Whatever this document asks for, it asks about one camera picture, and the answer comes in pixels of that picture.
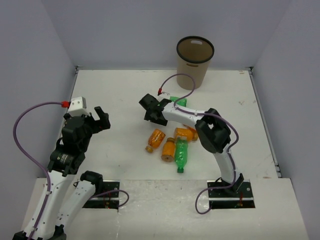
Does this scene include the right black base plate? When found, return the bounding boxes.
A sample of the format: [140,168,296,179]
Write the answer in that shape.
[208,180,256,210]

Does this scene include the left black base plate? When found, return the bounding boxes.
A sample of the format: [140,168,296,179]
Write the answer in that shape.
[81,179,120,210]

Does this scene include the orange bottle far right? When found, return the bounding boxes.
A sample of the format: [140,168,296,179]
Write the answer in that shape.
[183,124,197,133]

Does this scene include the orange bottle floral label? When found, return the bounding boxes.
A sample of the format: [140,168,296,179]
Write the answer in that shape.
[145,128,166,153]

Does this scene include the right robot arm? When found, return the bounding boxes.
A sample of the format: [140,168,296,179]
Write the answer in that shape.
[139,94,244,197]

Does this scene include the orange bottle centre lying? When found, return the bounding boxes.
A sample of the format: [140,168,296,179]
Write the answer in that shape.
[174,127,198,142]

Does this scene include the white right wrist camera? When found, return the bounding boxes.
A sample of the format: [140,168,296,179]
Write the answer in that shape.
[157,87,171,98]

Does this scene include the orange bottle middle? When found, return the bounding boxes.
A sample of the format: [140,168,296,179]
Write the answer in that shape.
[161,137,176,163]

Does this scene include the green bottle front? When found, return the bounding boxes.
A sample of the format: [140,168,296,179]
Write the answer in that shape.
[174,138,189,174]

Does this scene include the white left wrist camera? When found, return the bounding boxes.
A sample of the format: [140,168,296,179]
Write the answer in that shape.
[67,96,90,117]

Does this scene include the brown cardboard bin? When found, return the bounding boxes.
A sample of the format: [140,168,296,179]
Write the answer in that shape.
[176,36,215,90]

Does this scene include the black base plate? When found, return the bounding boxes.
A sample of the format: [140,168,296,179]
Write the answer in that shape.
[81,179,120,210]
[208,180,256,210]

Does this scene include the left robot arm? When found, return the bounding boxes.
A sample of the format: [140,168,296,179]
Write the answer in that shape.
[13,102,111,240]

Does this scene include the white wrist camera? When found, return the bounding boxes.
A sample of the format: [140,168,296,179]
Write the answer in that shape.
[67,96,90,117]
[157,87,171,98]

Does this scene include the green bottle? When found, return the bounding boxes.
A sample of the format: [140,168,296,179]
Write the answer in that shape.
[169,96,187,107]
[174,138,189,174]

